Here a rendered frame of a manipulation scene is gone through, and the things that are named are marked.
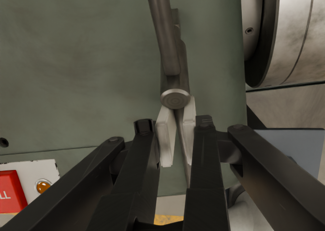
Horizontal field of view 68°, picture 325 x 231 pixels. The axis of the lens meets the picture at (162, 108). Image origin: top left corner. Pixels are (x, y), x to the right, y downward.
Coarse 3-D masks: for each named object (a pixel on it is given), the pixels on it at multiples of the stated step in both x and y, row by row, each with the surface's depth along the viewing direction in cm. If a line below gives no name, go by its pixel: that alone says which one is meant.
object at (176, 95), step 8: (176, 16) 23; (176, 24) 22; (176, 32) 21; (176, 40) 20; (184, 48) 20; (184, 56) 19; (184, 64) 18; (184, 72) 18; (160, 80) 18; (168, 80) 17; (176, 80) 17; (184, 80) 17; (160, 88) 18; (168, 88) 17; (176, 88) 16; (184, 88) 17; (160, 96) 17; (168, 96) 17; (176, 96) 17; (184, 96) 17; (168, 104) 17; (176, 104) 17; (184, 104) 17
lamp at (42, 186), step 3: (39, 183) 32; (42, 183) 32; (45, 183) 32; (39, 186) 32; (42, 186) 32; (45, 186) 32; (48, 186) 32; (39, 189) 33; (42, 189) 32; (45, 189) 32; (39, 192) 33; (42, 192) 33
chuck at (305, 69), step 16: (320, 0) 25; (320, 16) 26; (320, 32) 27; (304, 48) 29; (320, 48) 29; (304, 64) 31; (320, 64) 31; (288, 80) 35; (304, 80) 36; (320, 80) 37
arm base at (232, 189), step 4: (236, 184) 78; (240, 184) 77; (232, 188) 79; (236, 188) 78; (240, 188) 76; (232, 192) 79; (236, 192) 77; (240, 192) 75; (232, 196) 79; (236, 196) 76; (228, 200) 82; (232, 200) 78; (228, 204) 82; (232, 204) 79; (228, 208) 82
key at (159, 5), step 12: (156, 0) 13; (168, 0) 13; (156, 12) 14; (168, 12) 14; (156, 24) 14; (168, 24) 14; (156, 36) 15; (168, 36) 15; (168, 48) 15; (168, 60) 16; (168, 72) 17; (180, 72) 18; (180, 108) 20; (180, 120) 21; (180, 132) 22; (180, 144) 24
